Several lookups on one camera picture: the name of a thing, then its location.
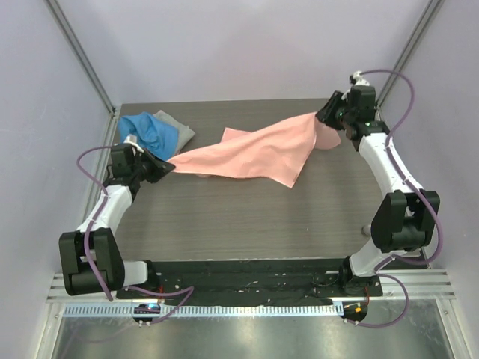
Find pink satin napkin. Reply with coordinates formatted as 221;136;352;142
169;113;341;188

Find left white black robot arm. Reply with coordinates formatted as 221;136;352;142
58;143;175;300

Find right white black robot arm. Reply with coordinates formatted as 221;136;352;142
316;85;440;295

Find blue cloth napkin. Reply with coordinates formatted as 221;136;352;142
118;111;179;161

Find grey cloth napkin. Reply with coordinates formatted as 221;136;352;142
153;110;195;156

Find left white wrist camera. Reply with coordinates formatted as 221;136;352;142
123;135;144;153

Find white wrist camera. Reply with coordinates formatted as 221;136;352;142
123;135;144;153
349;71;370;87

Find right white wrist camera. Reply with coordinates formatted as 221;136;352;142
349;71;370;87

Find left aluminium frame post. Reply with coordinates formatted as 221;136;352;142
43;0;118;115

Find aluminium frame post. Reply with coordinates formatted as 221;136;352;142
43;0;118;115
378;0;445;107

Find right aluminium frame post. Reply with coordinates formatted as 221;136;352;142
378;0;445;107

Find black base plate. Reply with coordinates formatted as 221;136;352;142
115;260;383;300

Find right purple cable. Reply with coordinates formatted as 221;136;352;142
351;68;446;329

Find white slotted cable duct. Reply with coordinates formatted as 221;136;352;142
63;302;344;319

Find aluminium front rail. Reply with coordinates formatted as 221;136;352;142
46;269;456;303

